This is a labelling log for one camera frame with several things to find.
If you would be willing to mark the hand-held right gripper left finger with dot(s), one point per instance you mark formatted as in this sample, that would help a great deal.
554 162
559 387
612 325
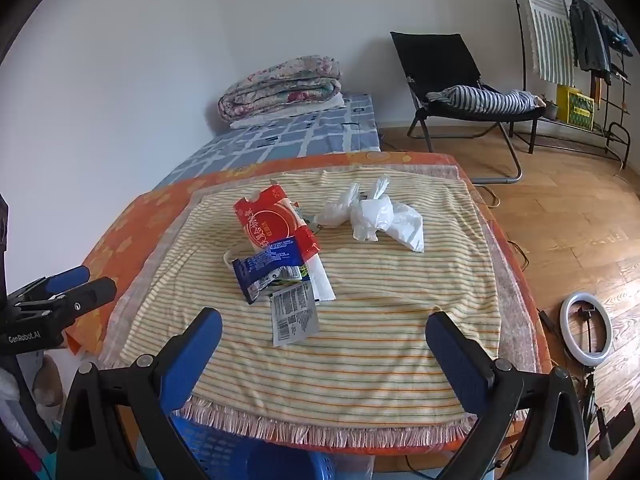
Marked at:
197 355

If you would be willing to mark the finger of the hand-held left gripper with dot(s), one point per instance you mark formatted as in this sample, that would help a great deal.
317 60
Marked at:
87 294
67 280

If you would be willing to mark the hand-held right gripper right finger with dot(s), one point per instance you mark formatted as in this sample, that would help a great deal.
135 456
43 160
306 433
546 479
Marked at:
452 355

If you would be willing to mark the blue plastic basket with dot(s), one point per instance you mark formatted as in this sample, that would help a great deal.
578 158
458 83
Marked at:
225 452

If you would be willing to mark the silver foil packet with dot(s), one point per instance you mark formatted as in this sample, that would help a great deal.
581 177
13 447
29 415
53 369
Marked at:
292 315

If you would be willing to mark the blue snack wrapper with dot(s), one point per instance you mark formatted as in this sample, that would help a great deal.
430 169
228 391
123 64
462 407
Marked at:
265 262

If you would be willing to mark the long white paper wrapper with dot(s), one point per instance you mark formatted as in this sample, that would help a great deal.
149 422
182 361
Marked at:
321 280

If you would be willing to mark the red paper carton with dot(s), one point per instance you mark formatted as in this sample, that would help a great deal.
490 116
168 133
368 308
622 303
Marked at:
270 220

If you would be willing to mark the yellow striped towel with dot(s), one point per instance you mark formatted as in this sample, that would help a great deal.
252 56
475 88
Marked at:
375 335

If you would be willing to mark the black tablet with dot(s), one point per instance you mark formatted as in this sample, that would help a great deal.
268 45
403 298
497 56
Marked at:
622 425

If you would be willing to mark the blue checked mattress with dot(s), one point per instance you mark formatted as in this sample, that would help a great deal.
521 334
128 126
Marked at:
280 145

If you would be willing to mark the black metal clothes rack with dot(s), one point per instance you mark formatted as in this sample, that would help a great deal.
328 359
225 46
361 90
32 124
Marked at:
530 142

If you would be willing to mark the striped cushion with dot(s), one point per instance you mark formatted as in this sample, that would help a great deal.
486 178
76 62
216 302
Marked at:
475 100

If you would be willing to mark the small potted plant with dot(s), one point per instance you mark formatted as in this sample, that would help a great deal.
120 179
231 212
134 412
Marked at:
550 110

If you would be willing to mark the yellow box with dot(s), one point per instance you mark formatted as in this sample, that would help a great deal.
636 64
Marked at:
575 107

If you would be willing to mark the folded floral quilt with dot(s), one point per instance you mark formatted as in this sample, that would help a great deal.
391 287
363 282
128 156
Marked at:
285 85

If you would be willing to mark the black folding chair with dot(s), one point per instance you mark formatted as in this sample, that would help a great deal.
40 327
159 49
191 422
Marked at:
435 60

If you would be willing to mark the green striped hanging cloth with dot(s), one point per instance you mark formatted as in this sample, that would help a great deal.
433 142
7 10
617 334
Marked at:
547 25

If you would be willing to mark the dark hanging jacket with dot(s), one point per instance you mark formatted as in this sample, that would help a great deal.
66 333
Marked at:
587 35

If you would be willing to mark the teal hanging garment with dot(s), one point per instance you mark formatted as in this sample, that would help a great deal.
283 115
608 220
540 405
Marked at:
620 40

